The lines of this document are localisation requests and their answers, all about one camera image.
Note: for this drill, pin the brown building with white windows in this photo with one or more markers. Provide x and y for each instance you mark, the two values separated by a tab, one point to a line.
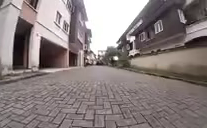
164	36

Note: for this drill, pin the grey concrete pavement with kerb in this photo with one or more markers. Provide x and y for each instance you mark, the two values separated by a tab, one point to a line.
21	75

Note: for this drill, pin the grass strip with kerb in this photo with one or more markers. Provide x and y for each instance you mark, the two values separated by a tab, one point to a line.
191	78

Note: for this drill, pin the beige boundary wall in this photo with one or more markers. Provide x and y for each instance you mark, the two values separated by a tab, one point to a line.
177	60

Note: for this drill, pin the grey brick paved road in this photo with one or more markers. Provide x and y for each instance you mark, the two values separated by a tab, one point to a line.
104	96

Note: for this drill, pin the green tree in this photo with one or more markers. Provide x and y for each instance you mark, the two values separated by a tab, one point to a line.
111	53

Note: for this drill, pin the dark brown building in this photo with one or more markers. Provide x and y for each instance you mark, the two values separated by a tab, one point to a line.
76	23

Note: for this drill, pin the white and brown building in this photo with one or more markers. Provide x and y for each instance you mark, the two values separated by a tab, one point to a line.
47	16

